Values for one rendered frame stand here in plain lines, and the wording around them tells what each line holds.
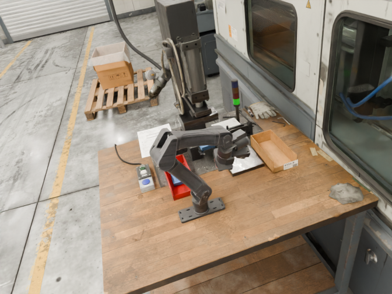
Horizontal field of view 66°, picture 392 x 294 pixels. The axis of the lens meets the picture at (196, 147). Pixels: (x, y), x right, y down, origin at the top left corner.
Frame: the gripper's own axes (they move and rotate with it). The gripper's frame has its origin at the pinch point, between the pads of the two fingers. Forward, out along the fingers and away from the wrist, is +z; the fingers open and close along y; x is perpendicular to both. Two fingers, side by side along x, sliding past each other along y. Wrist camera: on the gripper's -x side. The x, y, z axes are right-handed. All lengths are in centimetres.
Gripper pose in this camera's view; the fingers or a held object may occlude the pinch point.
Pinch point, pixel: (221, 167)
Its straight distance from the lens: 137.9
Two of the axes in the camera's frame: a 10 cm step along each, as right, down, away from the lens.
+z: -0.1, 4.6, 8.9
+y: -1.9, -8.7, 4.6
